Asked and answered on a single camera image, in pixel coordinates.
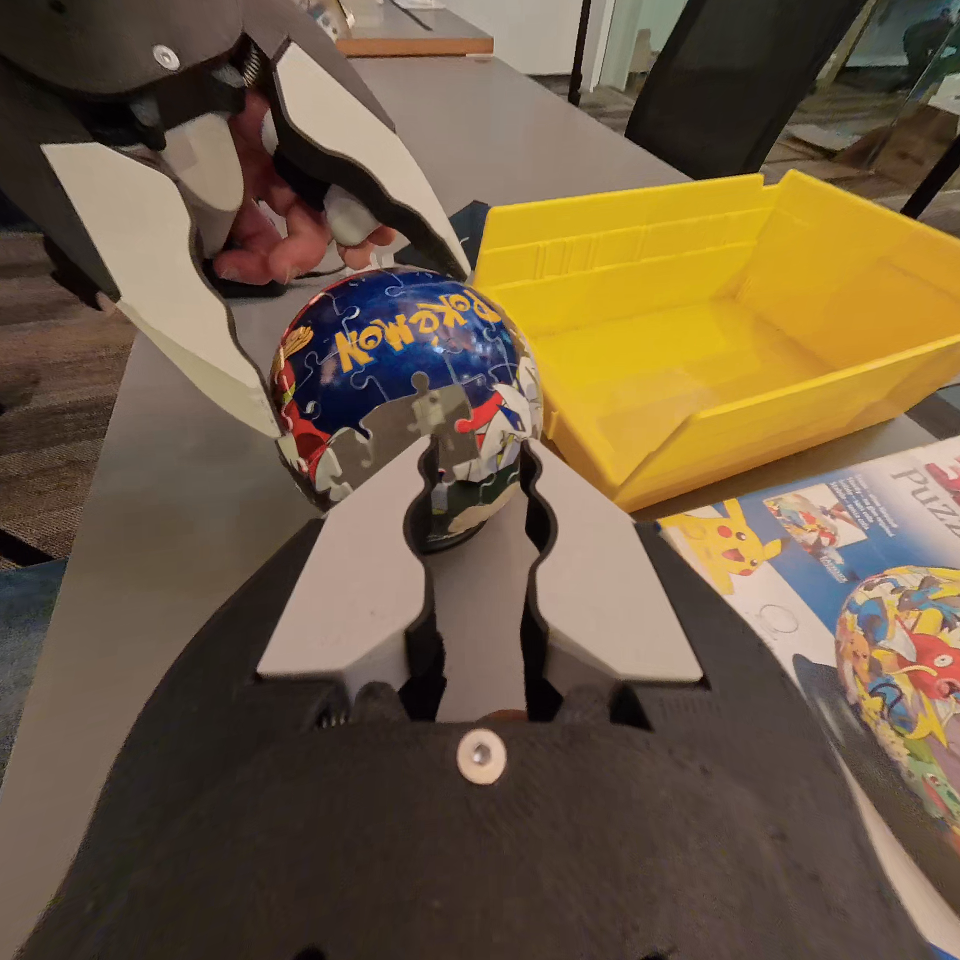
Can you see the black metal leg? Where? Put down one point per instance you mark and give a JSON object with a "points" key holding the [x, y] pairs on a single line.
{"points": [[934, 176]]}

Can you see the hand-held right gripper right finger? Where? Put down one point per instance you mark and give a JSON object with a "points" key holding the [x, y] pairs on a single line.
{"points": [[622, 592]]}

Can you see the colourful puzzle ball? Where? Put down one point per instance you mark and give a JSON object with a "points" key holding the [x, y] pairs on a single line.
{"points": [[405, 337]]}

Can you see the person's left hand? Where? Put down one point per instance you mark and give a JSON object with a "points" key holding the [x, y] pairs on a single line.
{"points": [[277, 225]]}

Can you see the wooden table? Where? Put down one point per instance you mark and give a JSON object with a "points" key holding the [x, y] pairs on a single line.
{"points": [[412, 37]]}

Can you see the black pole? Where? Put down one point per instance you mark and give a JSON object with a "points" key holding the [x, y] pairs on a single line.
{"points": [[579, 45]]}

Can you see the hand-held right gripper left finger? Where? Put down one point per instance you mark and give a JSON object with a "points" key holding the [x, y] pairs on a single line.
{"points": [[345, 585]]}

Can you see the dark blue cloth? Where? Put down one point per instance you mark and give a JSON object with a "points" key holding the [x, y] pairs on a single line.
{"points": [[26, 660]]}

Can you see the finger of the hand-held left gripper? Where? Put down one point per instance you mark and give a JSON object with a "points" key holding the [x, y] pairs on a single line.
{"points": [[165, 285], [360, 127]]}

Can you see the dark flat object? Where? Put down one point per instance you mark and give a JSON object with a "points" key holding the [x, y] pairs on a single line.
{"points": [[469, 225], [937, 416]]}

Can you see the black chair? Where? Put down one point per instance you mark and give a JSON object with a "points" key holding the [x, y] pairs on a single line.
{"points": [[735, 75]]}

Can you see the printed puzzle box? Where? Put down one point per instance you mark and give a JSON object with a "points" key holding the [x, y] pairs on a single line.
{"points": [[862, 637]]}

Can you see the yellow plastic bin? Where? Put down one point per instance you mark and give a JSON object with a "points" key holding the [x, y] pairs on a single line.
{"points": [[712, 360]]}

